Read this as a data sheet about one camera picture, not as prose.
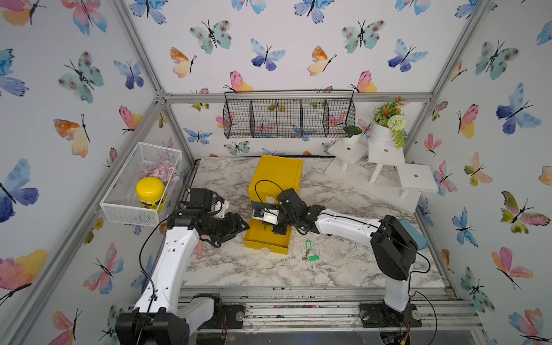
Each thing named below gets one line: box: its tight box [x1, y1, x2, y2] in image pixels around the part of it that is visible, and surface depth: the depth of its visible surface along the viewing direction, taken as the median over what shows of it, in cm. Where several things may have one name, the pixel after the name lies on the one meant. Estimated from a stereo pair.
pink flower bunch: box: [144, 160, 180, 186], surface depth 71 cm
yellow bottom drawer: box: [243, 218, 292, 256], surface depth 90 cm
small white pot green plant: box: [341, 125, 363, 146], surface depth 105 cm
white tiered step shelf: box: [324, 140, 440, 215], surface depth 106 cm
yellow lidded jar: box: [135, 176, 165, 210], surface depth 66 cm
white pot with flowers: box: [370, 96, 410, 150], surface depth 87 cm
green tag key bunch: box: [301, 238, 320, 262], surface depth 90 cm
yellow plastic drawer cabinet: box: [248, 154, 304, 210], surface depth 88 cm
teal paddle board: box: [399, 220, 430, 251], surface depth 96 cm
